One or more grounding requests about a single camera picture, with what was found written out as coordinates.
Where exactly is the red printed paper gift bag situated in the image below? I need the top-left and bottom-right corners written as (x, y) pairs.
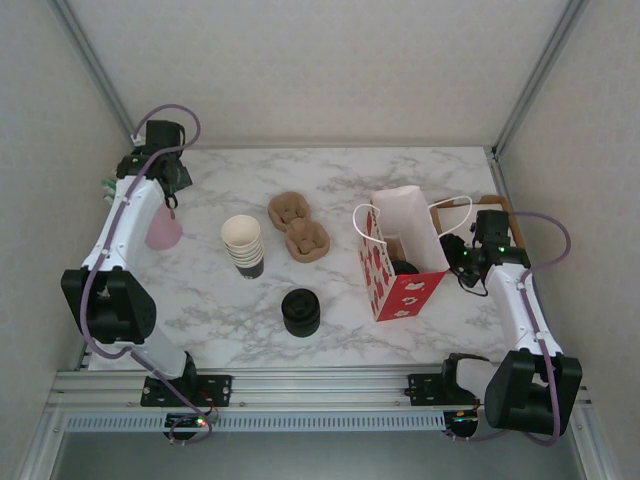
top-left (352, 184), bottom-right (474, 324)

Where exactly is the pink straw holder cup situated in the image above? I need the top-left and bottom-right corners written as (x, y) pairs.
top-left (144, 205), bottom-right (184, 251)

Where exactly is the small black controller board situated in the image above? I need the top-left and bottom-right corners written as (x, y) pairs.
top-left (164, 410), bottom-right (214, 446)
top-left (443, 408), bottom-right (482, 444)

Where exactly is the aluminium table side rail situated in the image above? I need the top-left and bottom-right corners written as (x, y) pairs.
top-left (74, 319), bottom-right (96, 372)
top-left (483, 147), bottom-right (594, 372)

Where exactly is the thin black right gripper cable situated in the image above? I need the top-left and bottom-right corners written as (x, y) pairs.
top-left (458, 269), bottom-right (489, 297)

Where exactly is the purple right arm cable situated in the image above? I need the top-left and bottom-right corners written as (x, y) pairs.
top-left (447, 209), bottom-right (574, 446)

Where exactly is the aluminium frame post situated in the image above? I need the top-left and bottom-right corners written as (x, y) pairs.
top-left (567, 407), bottom-right (621, 480)
top-left (17, 407), bottom-right (69, 480)
top-left (491, 0), bottom-right (591, 161)
top-left (47, 0), bottom-right (147, 157)

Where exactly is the aluminium table end rail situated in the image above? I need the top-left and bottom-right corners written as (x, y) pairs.
top-left (189, 143), bottom-right (497, 151)

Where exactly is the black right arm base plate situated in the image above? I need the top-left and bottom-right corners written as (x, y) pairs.
top-left (407, 372), bottom-right (501, 407)

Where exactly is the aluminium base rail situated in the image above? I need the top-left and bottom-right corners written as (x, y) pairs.
top-left (47, 368), bottom-right (594, 412)

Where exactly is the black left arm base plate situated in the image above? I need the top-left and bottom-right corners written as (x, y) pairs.
top-left (139, 374), bottom-right (235, 408)

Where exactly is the white slotted cable duct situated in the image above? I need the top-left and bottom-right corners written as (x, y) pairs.
top-left (64, 412), bottom-right (447, 432)

